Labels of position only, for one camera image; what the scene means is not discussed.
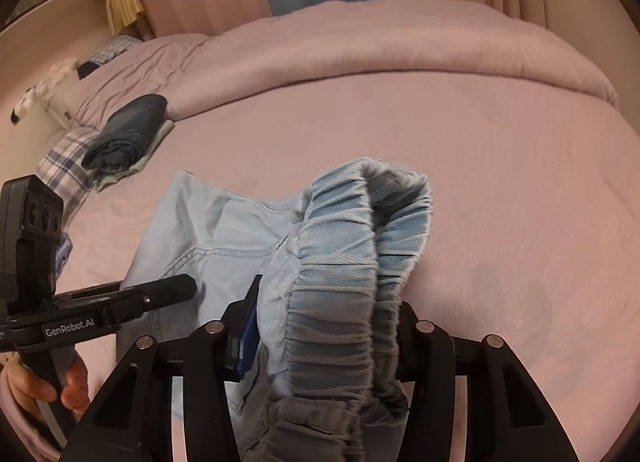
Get person's left hand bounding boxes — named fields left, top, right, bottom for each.
left=6, top=351, right=92, bottom=424

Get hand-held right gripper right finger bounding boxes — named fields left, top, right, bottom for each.
left=396, top=301, right=577, bottom=462

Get pink comforter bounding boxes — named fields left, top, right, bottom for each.
left=75, top=0, right=619, bottom=134

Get plaid pillow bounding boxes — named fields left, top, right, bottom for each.
left=37, top=127, right=109, bottom=229

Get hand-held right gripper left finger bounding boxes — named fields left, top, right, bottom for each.
left=62, top=274, right=264, bottom=462

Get yellow cloth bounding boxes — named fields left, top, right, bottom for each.
left=102, top=0, right=147, bottom=34

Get white plush toy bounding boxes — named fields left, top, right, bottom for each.
left=10, top=56, right=82, bottom=124

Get blue striped cloth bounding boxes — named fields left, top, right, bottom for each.
left=52, top=234, right=74, bottom=289

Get blue checked cloth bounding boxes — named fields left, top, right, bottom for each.
left=79, top=35, right=144, bottom=79

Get folded light green garment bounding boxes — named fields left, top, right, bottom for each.
left=94, top=119, right=176, bottom=193

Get pink bed sheet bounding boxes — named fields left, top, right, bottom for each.
left=50, top=72, right=640, bottom=462

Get light blue denim pants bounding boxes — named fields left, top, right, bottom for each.
left=120, top=157, right=434, bottom=462

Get folded dark jeans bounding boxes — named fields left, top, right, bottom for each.
left=81, top=94, right=170, bottom=176

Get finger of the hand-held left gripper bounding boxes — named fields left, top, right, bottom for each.
left=118, top=273, right=197, bottom=316

